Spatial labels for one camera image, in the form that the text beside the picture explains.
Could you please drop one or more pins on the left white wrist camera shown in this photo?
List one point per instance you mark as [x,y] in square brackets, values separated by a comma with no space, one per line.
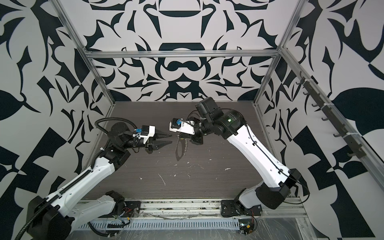
[144,133]

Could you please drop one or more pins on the small circuit board green led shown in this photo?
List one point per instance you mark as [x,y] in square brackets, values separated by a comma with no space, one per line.
[247,228]

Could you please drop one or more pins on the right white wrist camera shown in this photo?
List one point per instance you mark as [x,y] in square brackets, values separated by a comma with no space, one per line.
[180,126]

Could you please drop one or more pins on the white slotted cable duct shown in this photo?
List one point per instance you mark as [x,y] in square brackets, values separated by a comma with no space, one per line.
[185,224]

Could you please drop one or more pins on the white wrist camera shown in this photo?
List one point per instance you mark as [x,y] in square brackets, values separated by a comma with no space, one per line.
[180,126]
[144,133]

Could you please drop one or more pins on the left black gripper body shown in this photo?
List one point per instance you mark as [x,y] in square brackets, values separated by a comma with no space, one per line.
[134,142]

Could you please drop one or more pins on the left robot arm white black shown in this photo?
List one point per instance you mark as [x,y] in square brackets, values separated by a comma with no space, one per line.
[55,216]

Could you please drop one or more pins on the black wall hook rail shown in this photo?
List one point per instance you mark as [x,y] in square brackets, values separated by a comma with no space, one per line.
[333,115]

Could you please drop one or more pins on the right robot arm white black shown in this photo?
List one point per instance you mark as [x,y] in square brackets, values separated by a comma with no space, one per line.
[277,179]

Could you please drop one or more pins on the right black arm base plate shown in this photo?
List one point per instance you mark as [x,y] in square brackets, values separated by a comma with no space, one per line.
[232,208]

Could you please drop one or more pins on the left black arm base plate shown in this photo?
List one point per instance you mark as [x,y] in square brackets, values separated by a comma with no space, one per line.
[128,209]

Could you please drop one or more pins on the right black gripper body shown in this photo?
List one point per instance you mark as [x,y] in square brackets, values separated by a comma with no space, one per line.
[201,128]

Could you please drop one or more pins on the aluminium frame rails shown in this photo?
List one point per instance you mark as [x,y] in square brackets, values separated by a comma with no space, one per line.
[372,161]

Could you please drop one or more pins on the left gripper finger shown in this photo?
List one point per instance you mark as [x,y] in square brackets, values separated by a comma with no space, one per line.
[156,145]
[161,135]

